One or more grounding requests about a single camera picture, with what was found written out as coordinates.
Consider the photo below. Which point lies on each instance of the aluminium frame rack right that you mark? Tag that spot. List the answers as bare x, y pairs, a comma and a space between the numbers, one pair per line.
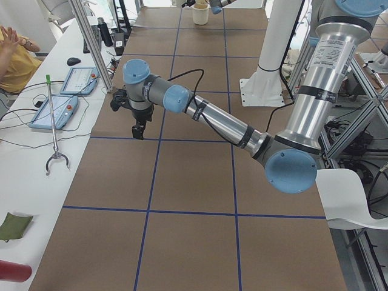
359, 143

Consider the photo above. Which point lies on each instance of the blue teach pendant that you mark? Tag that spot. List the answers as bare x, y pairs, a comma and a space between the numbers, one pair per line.
63, 108
80, 81

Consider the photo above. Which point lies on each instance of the white plastic chair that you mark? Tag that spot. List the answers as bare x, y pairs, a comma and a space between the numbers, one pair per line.
344, 202

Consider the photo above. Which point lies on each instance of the brown paper table mat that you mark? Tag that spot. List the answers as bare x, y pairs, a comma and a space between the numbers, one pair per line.
182, 209

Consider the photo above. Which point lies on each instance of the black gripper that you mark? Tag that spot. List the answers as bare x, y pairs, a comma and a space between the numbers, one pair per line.
142, 114

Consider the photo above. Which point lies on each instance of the person in yellow shirt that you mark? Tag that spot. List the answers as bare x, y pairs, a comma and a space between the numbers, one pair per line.
19, 67

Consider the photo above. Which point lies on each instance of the black computer mouse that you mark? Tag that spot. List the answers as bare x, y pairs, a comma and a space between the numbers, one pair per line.
73, 61

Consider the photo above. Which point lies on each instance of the person right hand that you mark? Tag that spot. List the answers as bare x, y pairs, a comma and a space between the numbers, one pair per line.
7, 43

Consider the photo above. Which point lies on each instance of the red cylinder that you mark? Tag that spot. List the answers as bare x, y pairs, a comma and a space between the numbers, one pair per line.
14, 272

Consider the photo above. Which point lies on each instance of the green cloth pouch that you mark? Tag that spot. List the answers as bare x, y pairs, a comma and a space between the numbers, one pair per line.
14, 226

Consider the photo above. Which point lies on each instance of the blue teach pendant near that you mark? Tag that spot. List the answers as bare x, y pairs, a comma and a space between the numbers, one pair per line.
63, 108

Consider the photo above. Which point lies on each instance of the black water bottle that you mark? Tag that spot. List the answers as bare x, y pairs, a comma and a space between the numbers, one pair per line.
104, 32

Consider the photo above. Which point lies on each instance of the blue teach pendant far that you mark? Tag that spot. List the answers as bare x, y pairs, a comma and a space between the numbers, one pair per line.
80, 81

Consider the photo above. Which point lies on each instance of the person left hand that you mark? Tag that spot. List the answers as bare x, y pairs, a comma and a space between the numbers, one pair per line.
16, 41

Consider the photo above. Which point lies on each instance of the grey reacher grabber tool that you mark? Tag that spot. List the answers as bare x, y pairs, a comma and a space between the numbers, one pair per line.
57, 154

